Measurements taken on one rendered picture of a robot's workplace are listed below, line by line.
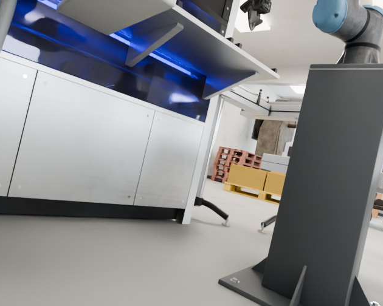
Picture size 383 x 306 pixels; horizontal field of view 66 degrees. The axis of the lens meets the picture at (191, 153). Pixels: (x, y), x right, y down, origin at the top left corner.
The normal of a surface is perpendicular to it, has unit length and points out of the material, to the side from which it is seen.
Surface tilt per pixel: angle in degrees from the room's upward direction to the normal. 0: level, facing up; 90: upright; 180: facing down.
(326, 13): 97
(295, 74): 90
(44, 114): 90
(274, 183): 90
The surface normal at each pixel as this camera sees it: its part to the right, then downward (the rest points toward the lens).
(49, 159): 0.66, 0.14
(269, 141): -0.68, -0.13
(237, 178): -0.34, -0.10
